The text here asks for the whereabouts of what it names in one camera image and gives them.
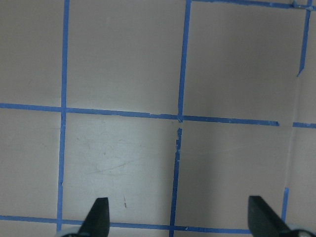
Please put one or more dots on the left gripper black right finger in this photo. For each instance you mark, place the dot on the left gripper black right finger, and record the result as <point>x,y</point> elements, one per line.
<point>263,221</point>

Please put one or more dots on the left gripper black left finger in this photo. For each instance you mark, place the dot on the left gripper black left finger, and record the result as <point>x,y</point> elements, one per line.
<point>97,222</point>

